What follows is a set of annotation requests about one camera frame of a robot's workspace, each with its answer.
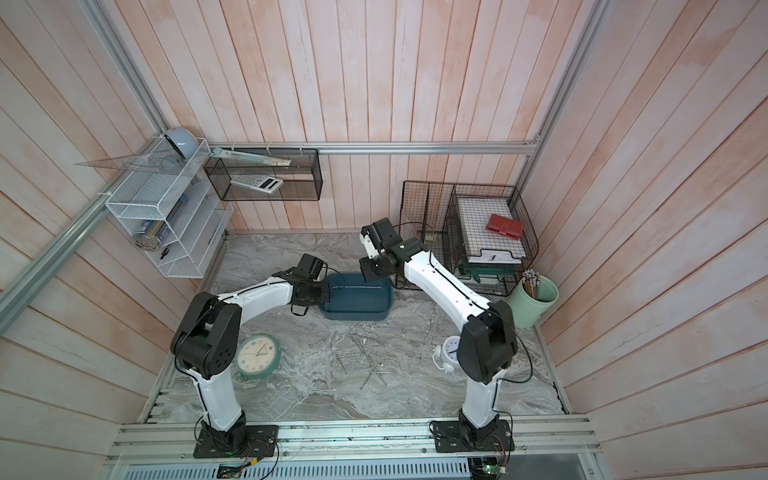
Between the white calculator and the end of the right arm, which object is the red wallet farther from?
the white calculator

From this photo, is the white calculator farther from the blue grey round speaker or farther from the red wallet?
the red wallet

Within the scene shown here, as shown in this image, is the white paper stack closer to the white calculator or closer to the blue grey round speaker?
the white calculator

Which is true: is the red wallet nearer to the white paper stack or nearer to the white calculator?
the white paper stack

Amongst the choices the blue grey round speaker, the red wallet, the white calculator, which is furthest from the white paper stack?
the blue grey round speaker

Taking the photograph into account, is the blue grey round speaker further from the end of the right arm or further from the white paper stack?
the white paper stack

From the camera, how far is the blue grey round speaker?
831 mm

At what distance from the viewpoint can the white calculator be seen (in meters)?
0.99

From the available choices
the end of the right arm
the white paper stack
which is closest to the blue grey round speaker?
the end of the right arm

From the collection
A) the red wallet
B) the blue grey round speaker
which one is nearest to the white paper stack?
the red wallet

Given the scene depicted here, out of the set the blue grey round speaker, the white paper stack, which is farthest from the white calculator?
the white paper stack

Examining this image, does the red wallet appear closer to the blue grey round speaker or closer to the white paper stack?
the white paper stack

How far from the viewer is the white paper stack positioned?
896 millimetres

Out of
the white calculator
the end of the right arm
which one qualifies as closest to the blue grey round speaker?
the white calculator

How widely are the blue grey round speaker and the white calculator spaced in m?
Result: 0.17
